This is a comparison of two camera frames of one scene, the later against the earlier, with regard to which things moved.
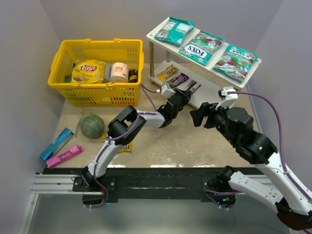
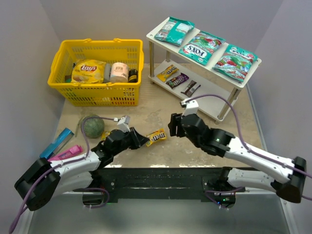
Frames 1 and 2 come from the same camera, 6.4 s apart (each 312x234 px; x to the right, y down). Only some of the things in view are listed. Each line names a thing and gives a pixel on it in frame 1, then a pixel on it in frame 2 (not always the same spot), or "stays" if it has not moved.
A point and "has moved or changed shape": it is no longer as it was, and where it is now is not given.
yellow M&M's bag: x=103 y=138 stays
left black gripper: x=179 y=98 → x=134 y=138
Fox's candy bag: x=235 y=62 stays
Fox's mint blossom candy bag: x=201 y=47 stays
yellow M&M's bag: x=169 y=71 stays
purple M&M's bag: x=177 y=80 stays
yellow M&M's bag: x=126 y=148 has moved or changed shape
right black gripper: x=204 y=114 → x=178 y=125
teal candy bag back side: x=174 y=31 stays
